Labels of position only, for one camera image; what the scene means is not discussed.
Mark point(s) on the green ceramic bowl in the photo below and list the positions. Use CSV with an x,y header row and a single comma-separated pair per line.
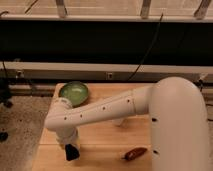
x,y
76,92

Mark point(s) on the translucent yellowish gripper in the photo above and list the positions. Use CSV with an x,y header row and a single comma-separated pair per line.
x,y
68,136

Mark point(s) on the black rectangular eraser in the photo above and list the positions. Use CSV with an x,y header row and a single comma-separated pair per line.
x,y
72,152

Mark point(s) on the red chili pepper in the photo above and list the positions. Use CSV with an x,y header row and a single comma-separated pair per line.
x,y
134,153

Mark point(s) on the black chair base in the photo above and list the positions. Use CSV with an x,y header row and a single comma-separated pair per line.
x,y
5,96

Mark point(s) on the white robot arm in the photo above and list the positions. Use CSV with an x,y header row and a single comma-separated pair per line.
x,y
178,119

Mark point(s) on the grey metal rail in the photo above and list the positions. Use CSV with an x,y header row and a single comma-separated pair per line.
x,y
103,72

